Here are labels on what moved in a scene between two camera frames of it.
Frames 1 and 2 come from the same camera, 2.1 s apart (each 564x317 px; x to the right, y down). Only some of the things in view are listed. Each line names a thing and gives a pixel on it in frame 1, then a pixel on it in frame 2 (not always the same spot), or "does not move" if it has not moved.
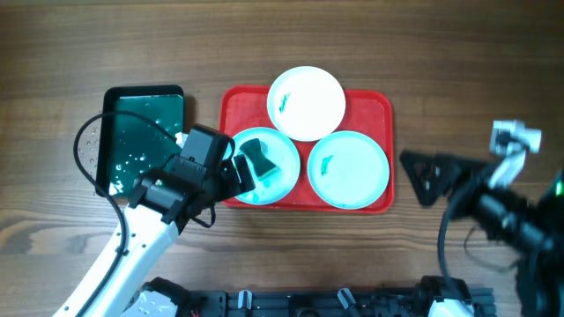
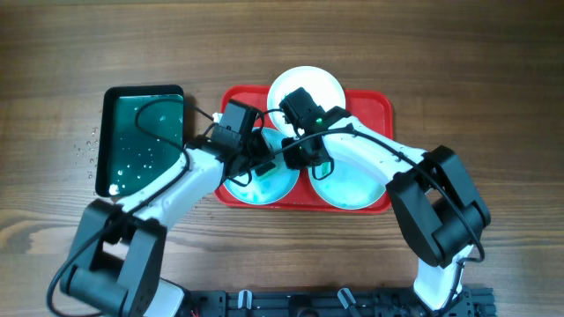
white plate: (306, 103) does not move
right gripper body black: (463, 182) -> (295, 158)
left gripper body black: (211, 180) -> (256, 150)
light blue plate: (279, 150) does not move
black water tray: (128, 145) does not move
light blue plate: (348, 170) does not move
